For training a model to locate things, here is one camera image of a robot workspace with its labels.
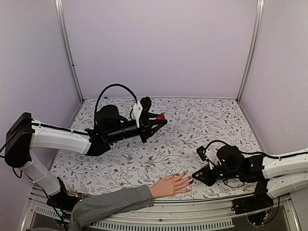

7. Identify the mannequin hand with nails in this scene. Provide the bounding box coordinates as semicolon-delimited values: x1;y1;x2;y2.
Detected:
149;172;193;199

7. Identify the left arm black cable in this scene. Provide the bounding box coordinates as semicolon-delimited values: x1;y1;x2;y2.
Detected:
95;83;140;115

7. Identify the aluminium corner post right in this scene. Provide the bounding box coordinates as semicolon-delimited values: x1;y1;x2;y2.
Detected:
237;0;265;102

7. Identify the grey sleeved forearm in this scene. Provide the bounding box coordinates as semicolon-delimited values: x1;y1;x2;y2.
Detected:
69;185;154;231

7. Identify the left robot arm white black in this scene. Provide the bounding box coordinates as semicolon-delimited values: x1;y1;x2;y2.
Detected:
2;103;167;209

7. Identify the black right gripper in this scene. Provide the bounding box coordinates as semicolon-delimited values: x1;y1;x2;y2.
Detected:
192;165;241;187

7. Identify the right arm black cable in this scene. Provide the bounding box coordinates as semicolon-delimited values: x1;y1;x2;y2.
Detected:
204;140;228;152

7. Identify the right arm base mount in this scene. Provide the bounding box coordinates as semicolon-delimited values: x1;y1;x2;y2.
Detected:
231;180;280;227

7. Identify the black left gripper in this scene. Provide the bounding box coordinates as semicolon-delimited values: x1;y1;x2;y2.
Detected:
107;112;167;143

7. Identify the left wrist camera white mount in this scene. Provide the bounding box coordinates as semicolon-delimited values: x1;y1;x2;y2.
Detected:
132;97;152;128

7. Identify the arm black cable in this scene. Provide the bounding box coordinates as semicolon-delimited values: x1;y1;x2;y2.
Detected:
95;83;140;115
204;140;228;152

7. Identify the aluminium front rail frame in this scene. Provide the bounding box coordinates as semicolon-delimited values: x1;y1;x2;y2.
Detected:
21;185;301;231

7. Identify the aluminium corner post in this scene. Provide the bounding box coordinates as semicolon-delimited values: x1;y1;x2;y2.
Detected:
237;0;265;102
54;0;84;103

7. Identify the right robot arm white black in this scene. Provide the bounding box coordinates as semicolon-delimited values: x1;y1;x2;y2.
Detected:
192;144;308;210

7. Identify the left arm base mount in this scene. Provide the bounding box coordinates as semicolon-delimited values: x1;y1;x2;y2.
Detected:
47;177;86;212

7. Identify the aluminium corner post left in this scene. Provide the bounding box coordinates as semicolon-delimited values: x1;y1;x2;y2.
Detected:
54;0;84;103

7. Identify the red nail polish bottle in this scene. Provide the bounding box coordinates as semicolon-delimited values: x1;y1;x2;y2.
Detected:
156;113;165;120

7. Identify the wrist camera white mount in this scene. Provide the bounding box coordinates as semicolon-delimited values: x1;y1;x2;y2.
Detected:
196;146;215;169
132;97;152;128

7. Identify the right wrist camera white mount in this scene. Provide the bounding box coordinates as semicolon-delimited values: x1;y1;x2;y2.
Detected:
196;146;215;169

